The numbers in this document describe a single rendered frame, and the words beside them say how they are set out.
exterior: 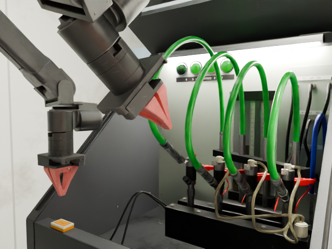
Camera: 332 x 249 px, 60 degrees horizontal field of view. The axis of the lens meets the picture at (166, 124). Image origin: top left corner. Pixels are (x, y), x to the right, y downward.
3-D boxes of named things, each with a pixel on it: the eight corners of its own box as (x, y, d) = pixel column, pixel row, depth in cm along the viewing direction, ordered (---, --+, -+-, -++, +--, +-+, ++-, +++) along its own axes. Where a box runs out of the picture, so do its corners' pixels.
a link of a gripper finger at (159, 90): (191, 117, 43) (156, 70, 38) (166, 155, 40) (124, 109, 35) (163, 116, 48) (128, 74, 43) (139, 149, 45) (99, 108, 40)
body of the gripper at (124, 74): (171, 63, 40) (139, 19, 36) (128, 118, 36) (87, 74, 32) (144, 68, 45) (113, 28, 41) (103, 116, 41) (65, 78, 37)
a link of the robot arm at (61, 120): (42, 106, 68) (53, 106, 64) (70, 106, 73) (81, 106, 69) (43, 135, 68) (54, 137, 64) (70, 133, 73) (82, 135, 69)
